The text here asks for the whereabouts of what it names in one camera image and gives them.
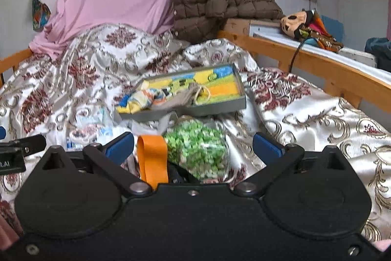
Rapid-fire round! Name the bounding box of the tan plush doll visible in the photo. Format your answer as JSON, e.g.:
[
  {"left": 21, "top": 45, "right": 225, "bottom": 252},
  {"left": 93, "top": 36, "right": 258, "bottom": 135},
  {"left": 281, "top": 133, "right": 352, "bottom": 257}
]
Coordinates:
[{"left": 281, "top": 10, "right": 344, "bottom": 54}]

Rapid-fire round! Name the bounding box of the grey metal tray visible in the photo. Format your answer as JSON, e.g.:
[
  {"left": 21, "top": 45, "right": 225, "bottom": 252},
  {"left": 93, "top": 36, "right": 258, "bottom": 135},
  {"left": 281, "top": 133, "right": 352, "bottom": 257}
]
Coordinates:
[{"left": 117, "top": 63, "right": 247, "bottom": 123}]

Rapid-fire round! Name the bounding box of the clear bag of green pieces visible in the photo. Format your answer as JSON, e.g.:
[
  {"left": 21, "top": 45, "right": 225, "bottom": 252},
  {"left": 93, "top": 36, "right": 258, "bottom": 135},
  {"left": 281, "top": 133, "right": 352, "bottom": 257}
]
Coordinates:
[{"left": 163, "top": 116, "right": 230, "bottom": 182}]

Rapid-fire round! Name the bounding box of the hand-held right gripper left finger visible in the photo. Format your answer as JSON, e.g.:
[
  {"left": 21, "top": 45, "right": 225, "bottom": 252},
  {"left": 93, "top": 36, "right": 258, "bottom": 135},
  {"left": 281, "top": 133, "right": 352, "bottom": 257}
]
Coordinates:
[{"left": 40, "top": 132, "right": 153, "bottom": 198}]

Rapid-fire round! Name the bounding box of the dark teal cloth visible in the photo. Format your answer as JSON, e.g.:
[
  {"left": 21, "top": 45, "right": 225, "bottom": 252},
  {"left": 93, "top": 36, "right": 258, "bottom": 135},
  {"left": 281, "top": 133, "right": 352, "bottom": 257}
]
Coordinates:
[{"left": 365, "top": 37, "right": 391, "bottom": 69}]

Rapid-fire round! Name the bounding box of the black cable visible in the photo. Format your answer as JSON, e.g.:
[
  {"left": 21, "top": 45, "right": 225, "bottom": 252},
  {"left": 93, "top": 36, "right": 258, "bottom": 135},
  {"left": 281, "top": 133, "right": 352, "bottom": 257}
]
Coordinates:
[{"left": 288, "top": 36, "right": 310, "bottom": 72}]

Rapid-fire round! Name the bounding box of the colourful cartoon towel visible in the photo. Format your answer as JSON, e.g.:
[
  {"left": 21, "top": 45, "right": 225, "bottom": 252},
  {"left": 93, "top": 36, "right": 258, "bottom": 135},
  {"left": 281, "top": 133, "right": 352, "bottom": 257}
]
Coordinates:
[{"left": 143, "top": 65, "right": 242, "bottom": 103}]

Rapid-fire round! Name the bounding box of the wooden bed rail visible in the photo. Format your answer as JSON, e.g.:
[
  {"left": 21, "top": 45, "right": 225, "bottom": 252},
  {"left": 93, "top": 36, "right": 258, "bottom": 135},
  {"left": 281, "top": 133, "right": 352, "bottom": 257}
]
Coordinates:
[
  {"left": 0, "top": 29, "right": 391, "bottom": 115},
  {"left": 249, "top": 24, "right": 391, "bottom": 79}
]

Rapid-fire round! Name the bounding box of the floral satin blanket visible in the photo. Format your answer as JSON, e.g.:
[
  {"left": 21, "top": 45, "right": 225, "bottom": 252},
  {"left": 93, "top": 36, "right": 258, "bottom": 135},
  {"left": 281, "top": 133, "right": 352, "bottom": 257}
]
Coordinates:
[{"left": 0, "top": 23, "right": 391, "bottom": 245}]

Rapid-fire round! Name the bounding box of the orange and black strap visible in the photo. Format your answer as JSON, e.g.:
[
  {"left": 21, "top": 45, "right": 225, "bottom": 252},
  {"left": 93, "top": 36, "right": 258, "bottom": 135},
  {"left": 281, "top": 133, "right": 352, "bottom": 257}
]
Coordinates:
[{"left": 136, "top": 135, "right": 190, "bottom": 189}]

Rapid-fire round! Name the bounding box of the colourful hanging paper decoration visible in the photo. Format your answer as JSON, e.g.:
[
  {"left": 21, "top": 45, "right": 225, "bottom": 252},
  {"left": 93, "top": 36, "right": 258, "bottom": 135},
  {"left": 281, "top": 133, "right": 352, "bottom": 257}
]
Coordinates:
[{"left": 30, "top": 0, "right": 52, "bottom": 32}]

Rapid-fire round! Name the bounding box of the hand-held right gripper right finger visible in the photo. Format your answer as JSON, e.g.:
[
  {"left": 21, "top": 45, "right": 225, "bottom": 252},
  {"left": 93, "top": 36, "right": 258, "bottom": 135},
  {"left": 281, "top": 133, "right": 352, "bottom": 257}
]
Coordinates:
[{"left": 235, "top": 132, "right": 349, "bottom": 198}]

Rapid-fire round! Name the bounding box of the grey cloth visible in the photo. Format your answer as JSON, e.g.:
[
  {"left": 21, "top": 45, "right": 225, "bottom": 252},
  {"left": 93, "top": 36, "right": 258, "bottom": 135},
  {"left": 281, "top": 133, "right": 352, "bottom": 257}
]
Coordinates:
[{"left": 128, "top": 112, "right": 181, "bottom": 140}]

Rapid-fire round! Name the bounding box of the white blue print muslin cloth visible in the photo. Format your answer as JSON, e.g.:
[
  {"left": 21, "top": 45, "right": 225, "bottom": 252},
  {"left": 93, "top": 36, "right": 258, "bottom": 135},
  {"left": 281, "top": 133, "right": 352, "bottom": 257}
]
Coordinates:
[{"left": 116, "top": 82, "right": 172, "bottom": 115}]

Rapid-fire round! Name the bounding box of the taupe drawstring pouch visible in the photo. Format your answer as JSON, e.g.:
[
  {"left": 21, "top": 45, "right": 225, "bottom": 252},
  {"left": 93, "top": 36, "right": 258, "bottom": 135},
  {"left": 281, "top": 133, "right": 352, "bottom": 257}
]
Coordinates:
[{"left": 152, "top": 82, "right": 212, "bottom": 111}]

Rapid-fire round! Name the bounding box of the light blue wipe packet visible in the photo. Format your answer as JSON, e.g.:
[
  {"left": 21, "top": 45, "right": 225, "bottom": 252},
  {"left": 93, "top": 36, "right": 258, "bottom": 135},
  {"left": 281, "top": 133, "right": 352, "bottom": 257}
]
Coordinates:
[{"left": 73, "top": 109, "right": 123, "bottom": 143}]

